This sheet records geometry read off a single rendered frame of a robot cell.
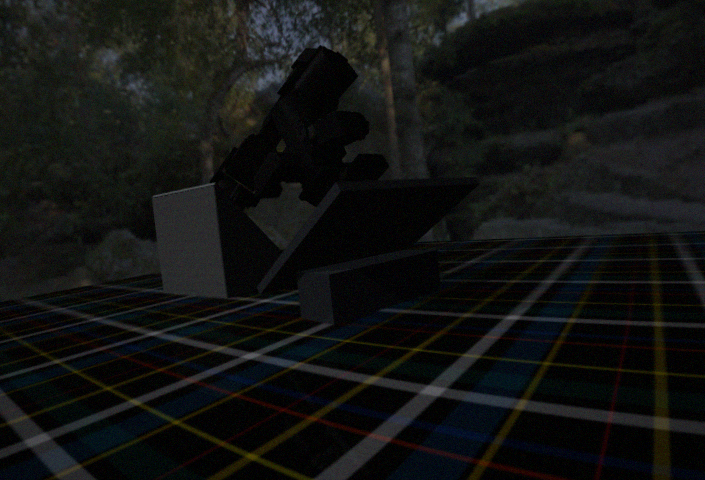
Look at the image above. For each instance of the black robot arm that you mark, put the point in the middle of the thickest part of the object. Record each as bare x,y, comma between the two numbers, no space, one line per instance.
319,77

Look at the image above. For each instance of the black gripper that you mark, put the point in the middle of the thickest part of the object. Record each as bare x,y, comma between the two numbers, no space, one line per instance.
316,173

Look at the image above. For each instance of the dark grey switch panel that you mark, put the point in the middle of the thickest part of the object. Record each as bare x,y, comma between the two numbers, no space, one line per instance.
350,258

